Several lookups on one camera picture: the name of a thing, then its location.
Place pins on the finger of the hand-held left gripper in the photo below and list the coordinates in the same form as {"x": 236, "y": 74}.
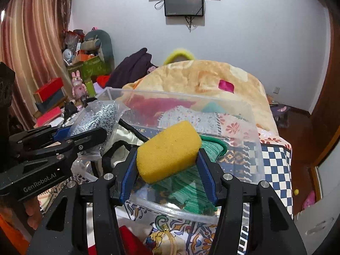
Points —
{"x": 61, "y": 133}
{"x": 90, "y": 138}

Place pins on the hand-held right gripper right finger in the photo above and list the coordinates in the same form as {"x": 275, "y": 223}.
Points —
{"x": 207, "y": 178}

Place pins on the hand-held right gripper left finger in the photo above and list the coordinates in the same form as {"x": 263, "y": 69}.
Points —
{"x": 129, "y": 175}

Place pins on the clear bag with grey scrubber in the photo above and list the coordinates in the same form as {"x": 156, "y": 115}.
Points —
{"x": 98, "y": 114}

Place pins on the yellow sponge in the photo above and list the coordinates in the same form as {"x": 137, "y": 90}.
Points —
{"x": 167, "y": 148}

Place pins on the clear plastic container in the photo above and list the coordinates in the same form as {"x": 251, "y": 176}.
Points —
{"x": 247, "y": 138}

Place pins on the person's left hand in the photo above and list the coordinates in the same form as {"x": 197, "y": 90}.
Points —
{"x": 34, "y": 215}

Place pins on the green mesh cloth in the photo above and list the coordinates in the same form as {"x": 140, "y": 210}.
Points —
{"x": 191, "y": 191}

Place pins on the pink flat box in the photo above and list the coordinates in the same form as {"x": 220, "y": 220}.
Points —
{"x": 49, "y": 115}

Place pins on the white cloth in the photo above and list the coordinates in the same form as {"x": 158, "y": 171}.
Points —
{"x": 120, "y": 135}

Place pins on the dark grey flat box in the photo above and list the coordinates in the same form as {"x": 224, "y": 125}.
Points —
{"x": 53, "y": 99}

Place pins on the red flat box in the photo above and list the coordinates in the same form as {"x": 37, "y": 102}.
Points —
{"x": 49, "y": 87}

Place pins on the pink rabbit toy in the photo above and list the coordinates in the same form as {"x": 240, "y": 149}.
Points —
{"x": 78, "y": 86}

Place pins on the orange cloth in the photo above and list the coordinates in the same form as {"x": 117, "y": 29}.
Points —
{"x": 12, "y": 231}

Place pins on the small red cloth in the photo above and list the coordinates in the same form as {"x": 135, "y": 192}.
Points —
{"x": 103, "y": 80}

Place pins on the dark cloth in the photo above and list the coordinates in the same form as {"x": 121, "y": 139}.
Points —
{"x": 6, "y": 98}

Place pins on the patchwork patterned bedsheet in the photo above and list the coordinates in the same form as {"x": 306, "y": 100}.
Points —
{"x": 276, "y": 170}

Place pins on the green cardboard box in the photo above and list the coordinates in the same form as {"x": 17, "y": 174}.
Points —
{"x": 93, "y": 67}

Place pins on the yellow patterned pouch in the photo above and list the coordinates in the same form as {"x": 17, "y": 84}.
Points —
{"x": 162, "y": 240}

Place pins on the orange box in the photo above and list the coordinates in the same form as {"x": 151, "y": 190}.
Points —
{"x": 83, "y": 58}

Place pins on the dark purple garment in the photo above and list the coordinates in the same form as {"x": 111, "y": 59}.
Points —
{"x": 130, "y": 67}

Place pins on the grey plush toy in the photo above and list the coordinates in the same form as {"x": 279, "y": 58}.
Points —
{"x": 106, "y": 45}

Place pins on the purple toy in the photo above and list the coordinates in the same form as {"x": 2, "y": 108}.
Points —
{"x": 281, "y": 114}

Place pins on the striped pink curtain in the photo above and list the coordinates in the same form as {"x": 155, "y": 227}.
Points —
{"x": 32, "y": 37}

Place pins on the beige patterned blanket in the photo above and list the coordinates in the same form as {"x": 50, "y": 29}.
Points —
{"x": 186, "y": 77}

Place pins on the yellow plush item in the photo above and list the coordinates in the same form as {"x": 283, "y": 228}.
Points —
{"x": 170, "y": 55}

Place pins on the white cabinet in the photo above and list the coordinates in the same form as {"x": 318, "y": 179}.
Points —
{"x": 318, "y": 225}

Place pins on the wooden door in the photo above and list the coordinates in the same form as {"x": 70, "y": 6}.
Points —
{"x": 326, "y": 90}

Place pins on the wall outlet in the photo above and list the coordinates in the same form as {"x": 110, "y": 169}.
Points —
{"x": 277, "y": 89}

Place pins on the small black wall screen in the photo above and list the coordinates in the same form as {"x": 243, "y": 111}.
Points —
{"x": 183, "y": 4}

